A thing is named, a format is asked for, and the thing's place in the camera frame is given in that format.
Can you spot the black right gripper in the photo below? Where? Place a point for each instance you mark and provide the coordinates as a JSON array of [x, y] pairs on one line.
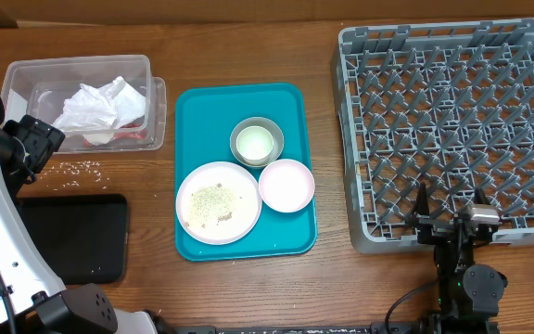
[[434, 228]]

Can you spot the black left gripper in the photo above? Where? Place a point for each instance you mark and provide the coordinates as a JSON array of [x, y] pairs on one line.
[[40, 136]]

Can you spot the white napkin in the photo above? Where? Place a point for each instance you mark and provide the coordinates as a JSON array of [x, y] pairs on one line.
[[109, 107]]

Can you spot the red snack wrapper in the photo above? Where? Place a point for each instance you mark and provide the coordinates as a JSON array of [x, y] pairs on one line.
[[115, 139]]

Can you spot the white cup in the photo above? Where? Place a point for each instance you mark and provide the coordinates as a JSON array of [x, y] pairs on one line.
[[254, 145]]

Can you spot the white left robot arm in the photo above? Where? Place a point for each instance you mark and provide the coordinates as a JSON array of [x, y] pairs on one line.
[[33, 299]]

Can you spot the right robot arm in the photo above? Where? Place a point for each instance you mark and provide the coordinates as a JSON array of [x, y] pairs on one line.
[[469, 292]]

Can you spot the grey dishwasher rack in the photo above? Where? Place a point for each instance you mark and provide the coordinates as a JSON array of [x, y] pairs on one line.
[[448, 106]]

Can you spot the scattered rice grains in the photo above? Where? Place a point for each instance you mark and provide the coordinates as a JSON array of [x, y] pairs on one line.
[[71, 175]]

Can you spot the clear plastic bin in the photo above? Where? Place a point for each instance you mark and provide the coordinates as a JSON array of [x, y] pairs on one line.
[[39, 87]]

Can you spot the black tray bin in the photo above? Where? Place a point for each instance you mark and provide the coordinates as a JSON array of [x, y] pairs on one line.
[[84, 239]]

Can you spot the cardboard backdrop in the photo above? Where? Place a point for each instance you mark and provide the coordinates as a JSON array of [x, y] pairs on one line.
[[124, 12]]

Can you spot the pink small bowl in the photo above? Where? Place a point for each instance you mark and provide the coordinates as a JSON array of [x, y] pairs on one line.
[[286, 185]]

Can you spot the teal plastic tray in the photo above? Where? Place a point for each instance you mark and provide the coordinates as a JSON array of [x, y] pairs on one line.
[[204, 121]]

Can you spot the grey bowl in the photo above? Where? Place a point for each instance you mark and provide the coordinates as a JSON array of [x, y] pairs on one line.
[[272, 127]]

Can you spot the white plate with crumbs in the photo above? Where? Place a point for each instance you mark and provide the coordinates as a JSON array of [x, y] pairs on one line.
[[218, 203]]

